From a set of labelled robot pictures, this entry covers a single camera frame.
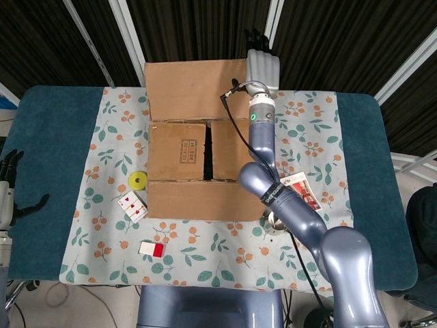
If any black round floor object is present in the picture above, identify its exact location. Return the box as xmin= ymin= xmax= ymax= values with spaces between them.
xmin=307 ymin=307 xmax=334 ymax=328

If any thin white frame post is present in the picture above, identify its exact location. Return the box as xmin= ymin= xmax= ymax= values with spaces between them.
xmin=63 ymin=0 xmax=115 ymax=86

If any white metal frame rail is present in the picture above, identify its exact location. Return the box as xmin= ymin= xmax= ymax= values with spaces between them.
xmin=391 ymin=152 xmax=437 ymax=175

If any wide white frame post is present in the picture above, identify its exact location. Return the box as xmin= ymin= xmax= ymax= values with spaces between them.
xmin=109 ymin=0 xmax=154 ymax=87
xmin=254 ymin=0 xmax=285 ymax=90

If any yellow-green disc with hole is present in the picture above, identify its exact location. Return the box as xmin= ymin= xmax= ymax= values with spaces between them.
xmin=128 ymin=172 xmax=148 ymax=192

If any blue-grey robot torso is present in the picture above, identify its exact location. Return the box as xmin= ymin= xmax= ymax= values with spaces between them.
xmin=136 ymin=285 xmax=284 ymax=328

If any brown cardboard box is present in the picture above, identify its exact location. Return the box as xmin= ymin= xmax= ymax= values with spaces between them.
xmin=143 ymin=58 xmax=274 ymax=219

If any stainless steel gooseneck cup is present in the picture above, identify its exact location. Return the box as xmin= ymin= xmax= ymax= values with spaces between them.
xmin=262 ymin=210 xmax=291 ymax=237

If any teal table cover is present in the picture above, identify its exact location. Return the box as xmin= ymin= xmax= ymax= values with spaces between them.
xmin=0 ymin=85 xmax=419 ymax=298

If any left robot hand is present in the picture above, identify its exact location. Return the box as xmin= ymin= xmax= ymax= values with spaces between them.
xmin=0 ymin=148 xmax=51 ymax=229

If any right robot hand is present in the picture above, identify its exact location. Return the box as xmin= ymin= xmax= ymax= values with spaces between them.
xmin=244 ymin=29 xmax=281 ymax=100

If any black right hand cable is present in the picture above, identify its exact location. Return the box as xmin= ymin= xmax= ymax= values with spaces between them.
xmin=220 ymin=78 xmax=325 ymax=308

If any floral print tablecloth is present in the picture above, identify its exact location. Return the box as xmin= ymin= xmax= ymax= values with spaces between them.
xmin=58 ymin=87 xmax=363 ymax=298

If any slanted white frame post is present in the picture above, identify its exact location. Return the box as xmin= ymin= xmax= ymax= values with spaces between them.
xmin=373 ymin=33 xmax=437 ymax=103

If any deck of playing cards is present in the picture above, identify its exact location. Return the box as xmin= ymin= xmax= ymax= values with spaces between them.
xmin=117 ymin=190 xmax=150 ymax=225

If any dark fabric bundle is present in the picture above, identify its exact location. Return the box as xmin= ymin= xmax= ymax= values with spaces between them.
xmin=406 ymin=186 xmax=437 ymax=308

